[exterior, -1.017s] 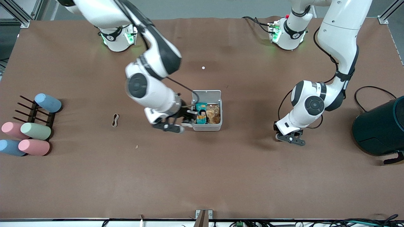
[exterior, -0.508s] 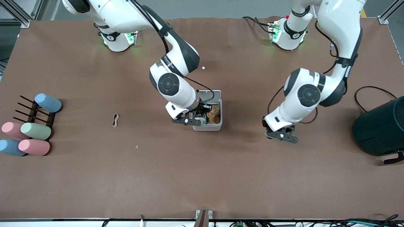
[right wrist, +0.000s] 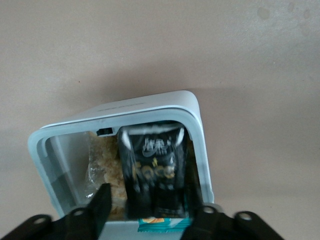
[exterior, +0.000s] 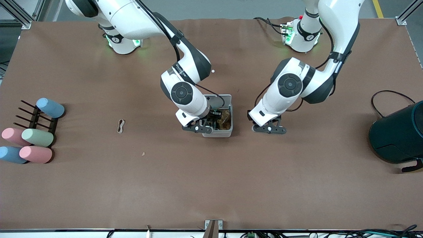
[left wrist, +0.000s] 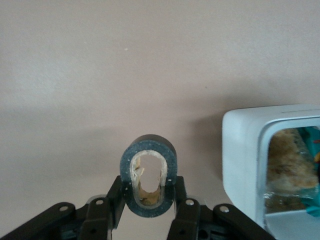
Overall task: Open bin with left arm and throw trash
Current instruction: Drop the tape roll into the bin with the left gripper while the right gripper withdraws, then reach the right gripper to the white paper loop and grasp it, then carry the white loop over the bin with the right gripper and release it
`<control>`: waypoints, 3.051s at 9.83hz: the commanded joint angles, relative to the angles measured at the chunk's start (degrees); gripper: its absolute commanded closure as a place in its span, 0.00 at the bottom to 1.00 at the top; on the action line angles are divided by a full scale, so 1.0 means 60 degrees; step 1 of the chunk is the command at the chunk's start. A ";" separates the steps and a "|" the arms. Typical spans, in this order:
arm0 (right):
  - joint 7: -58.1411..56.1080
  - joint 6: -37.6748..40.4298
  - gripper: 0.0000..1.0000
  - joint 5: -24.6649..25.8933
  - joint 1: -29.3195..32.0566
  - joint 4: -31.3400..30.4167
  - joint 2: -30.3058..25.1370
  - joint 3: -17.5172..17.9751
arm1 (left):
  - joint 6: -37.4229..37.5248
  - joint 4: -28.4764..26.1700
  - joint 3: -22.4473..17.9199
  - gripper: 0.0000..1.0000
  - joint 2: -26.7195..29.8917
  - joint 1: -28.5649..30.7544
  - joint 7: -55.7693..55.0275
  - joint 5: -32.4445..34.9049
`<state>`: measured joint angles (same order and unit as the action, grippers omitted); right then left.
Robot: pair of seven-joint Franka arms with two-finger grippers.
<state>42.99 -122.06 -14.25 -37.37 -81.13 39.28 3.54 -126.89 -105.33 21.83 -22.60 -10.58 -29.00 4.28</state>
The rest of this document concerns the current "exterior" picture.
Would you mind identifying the dark wooden cup rack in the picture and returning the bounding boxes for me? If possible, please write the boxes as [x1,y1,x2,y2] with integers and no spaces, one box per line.
[13,100,59,143]

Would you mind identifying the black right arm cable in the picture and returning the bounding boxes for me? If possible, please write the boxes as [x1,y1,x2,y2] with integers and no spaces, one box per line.
[135,0,226,109]

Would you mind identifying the mint green plastic cup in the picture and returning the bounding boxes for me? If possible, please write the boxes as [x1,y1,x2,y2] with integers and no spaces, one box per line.
[21,128,54,147]

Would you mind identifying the black cable bundle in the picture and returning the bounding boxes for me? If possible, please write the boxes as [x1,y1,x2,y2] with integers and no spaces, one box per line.
[225,225,423,238]

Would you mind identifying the white plastic lidded bin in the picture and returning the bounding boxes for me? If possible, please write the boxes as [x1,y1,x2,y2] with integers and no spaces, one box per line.
[202,94,233,138]

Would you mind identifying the metal table edge bracket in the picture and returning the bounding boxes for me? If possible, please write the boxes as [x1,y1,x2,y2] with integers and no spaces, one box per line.
[204,219,223,238]

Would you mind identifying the pink plastic cup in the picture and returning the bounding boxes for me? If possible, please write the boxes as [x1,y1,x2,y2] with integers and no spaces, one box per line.
[1,128,32,146]
[19,146,53,164]

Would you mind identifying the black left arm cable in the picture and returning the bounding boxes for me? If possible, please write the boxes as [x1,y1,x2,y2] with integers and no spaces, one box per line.
[254,18,334,113]

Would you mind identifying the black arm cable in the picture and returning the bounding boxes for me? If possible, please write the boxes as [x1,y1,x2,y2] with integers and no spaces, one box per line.
[254,18,334,113]
[135,0,226,109]

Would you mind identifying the brown table cover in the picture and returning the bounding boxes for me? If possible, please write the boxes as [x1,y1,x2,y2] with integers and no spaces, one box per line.
[0,17,423,231]

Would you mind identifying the brown trash pile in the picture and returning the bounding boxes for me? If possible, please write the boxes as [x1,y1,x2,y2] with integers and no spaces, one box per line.
[216,109,232,130]

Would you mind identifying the black base cable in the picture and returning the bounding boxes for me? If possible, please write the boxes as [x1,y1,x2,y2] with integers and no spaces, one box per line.
[254,17,288,36]

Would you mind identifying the aluminium frame profile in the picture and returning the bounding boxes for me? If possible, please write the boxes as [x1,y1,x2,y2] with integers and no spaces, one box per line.
[0,0,45,30]
[396,0,423,26]

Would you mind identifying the blue plastic cup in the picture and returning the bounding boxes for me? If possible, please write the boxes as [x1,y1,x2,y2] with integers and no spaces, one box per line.
[0,146,28,164]
[36,98,65,119]

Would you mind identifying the dark teal cylindrical appliance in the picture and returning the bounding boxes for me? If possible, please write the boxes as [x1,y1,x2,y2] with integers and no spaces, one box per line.
[369,100,423,173]

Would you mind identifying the thin black appliance cable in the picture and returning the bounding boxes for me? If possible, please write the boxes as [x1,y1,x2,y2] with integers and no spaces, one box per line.
[371,90,416,118]

